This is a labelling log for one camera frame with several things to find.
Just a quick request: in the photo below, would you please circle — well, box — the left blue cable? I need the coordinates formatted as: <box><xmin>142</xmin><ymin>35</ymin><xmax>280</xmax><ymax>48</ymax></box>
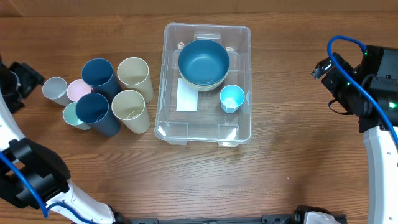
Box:
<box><xmin>0</xmin><ymin>151</ymin><xmax>94</xmax><ymax>224</ymax></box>

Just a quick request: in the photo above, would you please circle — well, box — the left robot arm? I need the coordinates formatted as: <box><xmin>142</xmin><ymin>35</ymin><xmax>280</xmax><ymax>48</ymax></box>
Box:
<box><xmin>1</xmin><ymin>62</ymin><xmax>127</xmax><ymax>224</ymax></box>

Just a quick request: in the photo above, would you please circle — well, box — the small light blue cup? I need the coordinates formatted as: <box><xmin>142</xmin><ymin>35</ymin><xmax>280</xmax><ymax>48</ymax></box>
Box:
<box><xmin>220</xmin><ymin>85</ymin><xmax>245</xmax><ymax>113</ymax></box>

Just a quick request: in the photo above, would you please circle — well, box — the tall navy cup rear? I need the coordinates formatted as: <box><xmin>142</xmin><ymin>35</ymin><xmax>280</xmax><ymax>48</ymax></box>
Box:
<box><xmin>81</xmin><ymin>58</ymin><xmax>122</xmax><ymax>103</ymax></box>

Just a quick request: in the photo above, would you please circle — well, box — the right blue cable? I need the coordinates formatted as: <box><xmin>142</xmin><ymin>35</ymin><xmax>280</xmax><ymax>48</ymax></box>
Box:
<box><xmin>326</xmin><ymin>35</ymin><xmax>398</xmax><ymax>147</ymax></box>

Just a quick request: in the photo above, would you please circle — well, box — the white label in bin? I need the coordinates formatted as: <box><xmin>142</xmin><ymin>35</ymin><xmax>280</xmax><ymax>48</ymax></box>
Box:
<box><xmin>176</xmin><ymin>78</ymin><xmax>198</xmax><ymax>112</ymax></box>

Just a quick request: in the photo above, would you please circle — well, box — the tall beige cup rear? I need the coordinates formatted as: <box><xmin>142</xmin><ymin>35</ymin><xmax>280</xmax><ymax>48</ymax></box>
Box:
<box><xmin>117</xmin><ymin>57</ymin><xmax>154</xmax><ymax>103</ymax></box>

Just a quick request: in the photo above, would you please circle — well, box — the blue cable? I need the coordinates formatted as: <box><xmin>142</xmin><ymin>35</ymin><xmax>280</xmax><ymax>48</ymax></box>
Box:
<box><xmin>0</xmin><ymin>151</ymin><xmax>94</xmax><ymax>224</ymax></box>
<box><xmin>326</xmin><ymin>35</ymin><xmax>398</xmax><ymax>147</ymax></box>

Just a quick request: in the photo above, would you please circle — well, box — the dark blue bowl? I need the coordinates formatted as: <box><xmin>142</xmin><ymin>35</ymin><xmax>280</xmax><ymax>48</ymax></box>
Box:
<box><xmin>178</xmin><ymin>39</ymin><xmax>230</xmax><ymax>86</ymax></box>

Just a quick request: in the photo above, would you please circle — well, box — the clear plastic storage bin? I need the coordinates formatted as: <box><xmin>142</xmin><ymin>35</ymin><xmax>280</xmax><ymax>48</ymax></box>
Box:
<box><xmin>154</xmin><ymin>22</ymin><xmax>252</xmax><ymax>147</ymax></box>

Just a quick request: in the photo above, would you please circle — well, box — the tall navy cup front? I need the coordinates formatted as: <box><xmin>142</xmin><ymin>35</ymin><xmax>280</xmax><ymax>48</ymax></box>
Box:
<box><xmin>76</xmin><ymin>93</ymin><xmax>121</xmax><ymax>137</ymax></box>

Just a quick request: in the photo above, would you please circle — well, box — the tall beige cup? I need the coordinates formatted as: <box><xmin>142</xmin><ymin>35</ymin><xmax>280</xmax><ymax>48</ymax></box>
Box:
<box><xmin>117</xmin><ymin>57</ymin><xmax>154</xmax><ymax>103</ymax></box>
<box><xmin>111</xmin><ymin>90</ymin><xmax>150</xmax><ymax>134</ymax></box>

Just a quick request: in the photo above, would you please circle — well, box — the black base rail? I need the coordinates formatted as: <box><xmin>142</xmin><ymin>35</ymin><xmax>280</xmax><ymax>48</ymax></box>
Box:
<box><xmin>126</xmin><ymin>212</ymin><xmax>303</xmax><ymax>224</ymax></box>

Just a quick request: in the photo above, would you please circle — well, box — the small pink cup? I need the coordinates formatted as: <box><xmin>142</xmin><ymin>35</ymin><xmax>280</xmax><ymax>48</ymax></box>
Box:
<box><xmin>67</xmin><ymin>79</ymin><xmax>92</xmax><ymax>102</ymax></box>

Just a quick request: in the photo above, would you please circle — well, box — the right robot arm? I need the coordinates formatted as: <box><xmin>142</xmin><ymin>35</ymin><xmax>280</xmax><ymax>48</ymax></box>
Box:
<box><xmin>312</xmin><ymin>46</ymin><xmax>397</xmax><ymax>223</ymax></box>

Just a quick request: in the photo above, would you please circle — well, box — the tall navy cup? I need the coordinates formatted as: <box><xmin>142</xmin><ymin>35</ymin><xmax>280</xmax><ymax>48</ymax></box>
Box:
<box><xmin>76</xmin><ymin>93</ymin><xmax>121</xmax><ymax>137</ymax></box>
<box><xmin>81</xmin><ymin>58</ymin><xmax>122</xmax><ymax>103</ymax></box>

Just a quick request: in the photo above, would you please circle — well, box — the tall beige cup front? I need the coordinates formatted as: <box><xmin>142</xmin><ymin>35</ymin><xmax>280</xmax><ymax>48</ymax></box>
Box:
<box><xmin>111</xmin><ymin>90</ymin><xmax>150</xmax><ymax>134</ymax></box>

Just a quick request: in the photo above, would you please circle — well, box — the small grey cup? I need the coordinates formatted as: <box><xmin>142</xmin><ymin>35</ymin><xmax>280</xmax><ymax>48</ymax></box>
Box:
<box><xmin>42</xmin><ymin>77</ymin><xmax>72</xmax><ymax>106</ymax></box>

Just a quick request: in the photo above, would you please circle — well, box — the small mint green cup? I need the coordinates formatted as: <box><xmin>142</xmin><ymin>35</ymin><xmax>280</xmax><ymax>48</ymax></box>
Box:
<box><xmin>63</xmin><ymin>102</ymin><xmax>91</xmax><ymax>131</ymax></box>

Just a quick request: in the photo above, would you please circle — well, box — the cream bowl stack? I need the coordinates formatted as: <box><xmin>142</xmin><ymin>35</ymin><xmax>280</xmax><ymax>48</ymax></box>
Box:
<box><xmin>180</xmin><ymin>72</ymin><xmax>228</xmax><ymax>91</ymax></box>

